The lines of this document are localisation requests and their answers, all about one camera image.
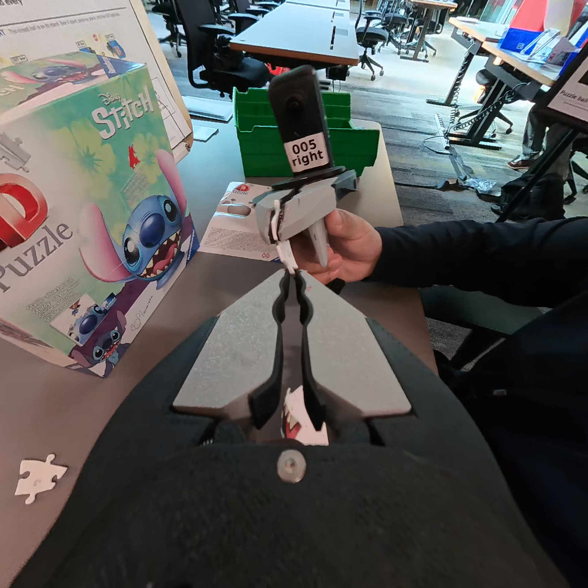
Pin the black office chair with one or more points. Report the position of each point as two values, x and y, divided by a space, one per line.
202 41
372 36

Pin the person's right forearm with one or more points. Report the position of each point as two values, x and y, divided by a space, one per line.
459 257

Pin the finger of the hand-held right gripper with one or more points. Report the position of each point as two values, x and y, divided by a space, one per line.
264 220
307 211

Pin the clear plastic wrap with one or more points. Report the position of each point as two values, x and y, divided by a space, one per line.
480 184

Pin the black sign stand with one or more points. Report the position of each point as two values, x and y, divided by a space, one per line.
542 170

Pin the green plastic crate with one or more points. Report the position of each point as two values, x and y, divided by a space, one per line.
257 147

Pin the white printed leaflet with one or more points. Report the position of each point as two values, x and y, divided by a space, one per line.
229 234

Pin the black backpack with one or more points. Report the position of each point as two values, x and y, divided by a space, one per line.
528 197

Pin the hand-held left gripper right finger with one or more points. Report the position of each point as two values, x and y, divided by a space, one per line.
353 363

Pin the person's dark clothed body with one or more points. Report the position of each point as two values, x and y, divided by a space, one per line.
528 436

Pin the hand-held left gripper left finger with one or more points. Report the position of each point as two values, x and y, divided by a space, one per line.
229 358

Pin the printed instruction board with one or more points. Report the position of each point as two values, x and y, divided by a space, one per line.
69 23

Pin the white sign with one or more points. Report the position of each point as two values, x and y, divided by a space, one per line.
572 96

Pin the wooden top desk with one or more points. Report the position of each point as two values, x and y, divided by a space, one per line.
519 62

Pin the grey power strip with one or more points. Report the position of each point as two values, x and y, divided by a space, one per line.
443 133

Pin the blue box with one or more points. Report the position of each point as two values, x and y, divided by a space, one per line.
519 41

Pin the long wooden edged desk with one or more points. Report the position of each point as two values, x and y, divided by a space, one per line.
294 36

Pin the person's right hand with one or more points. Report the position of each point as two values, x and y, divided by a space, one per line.
353 248

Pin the cartoon print puzzle box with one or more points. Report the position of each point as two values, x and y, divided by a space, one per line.
115 206

